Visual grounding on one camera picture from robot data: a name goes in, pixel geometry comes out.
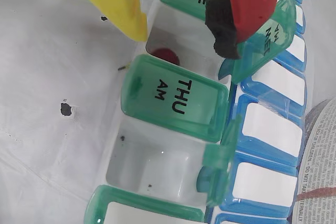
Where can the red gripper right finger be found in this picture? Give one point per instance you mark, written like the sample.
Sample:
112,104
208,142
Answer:
254,1

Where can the red round pill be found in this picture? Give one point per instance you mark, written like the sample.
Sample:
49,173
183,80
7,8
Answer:
166,54

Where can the weekly pill organizer box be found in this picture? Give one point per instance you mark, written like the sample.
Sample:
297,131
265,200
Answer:
170,98

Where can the white tablecloth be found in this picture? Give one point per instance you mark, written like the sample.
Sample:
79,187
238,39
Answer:
52,155

